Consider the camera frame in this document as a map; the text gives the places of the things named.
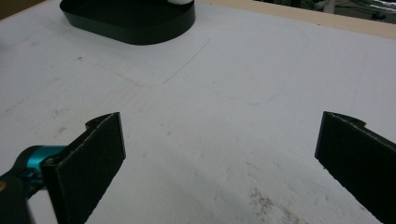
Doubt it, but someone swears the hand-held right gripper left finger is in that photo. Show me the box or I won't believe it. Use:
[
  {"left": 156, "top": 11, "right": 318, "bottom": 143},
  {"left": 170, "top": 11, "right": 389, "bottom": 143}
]
[{"left": 41, "top": 112, "right": 127, "bottom": 224}]

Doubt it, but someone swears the white foam mat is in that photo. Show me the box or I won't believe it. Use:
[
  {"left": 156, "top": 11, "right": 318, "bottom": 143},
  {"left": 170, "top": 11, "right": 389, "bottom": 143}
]
[{"left": 0, "top": 0, "right": 396, "bottom": 224}]

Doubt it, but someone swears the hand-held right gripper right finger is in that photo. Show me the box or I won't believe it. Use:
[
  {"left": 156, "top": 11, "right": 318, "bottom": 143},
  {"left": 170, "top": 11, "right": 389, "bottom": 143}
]
[{"left": 314, "top": 110, "right": 396, "bottom": 224}]

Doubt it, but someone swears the black oval metal tray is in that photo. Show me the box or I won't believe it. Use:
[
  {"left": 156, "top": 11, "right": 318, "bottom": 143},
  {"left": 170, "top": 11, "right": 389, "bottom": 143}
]
[{"left": 59, "top": 0, "right": 196, "bottom": 46}]

